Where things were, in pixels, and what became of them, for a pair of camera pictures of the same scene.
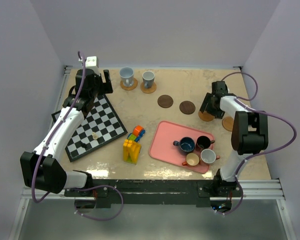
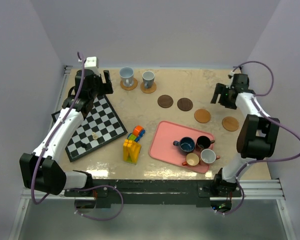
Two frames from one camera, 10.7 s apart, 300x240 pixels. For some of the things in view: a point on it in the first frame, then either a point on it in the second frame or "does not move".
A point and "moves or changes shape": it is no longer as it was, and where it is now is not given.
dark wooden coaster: x=165 y=101 does not move
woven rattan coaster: x=135 y=83 does not move
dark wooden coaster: x=187 y=107 moves or changes shape
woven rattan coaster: x=206 y=116 moves or changes shape
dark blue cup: x=186 y=143 does not move
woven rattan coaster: x=227 y=123 does not move
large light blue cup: x=126 y=75 does not move
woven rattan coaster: x=148 y=90 does not move
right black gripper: x=208 y=97 → x=220 y=89
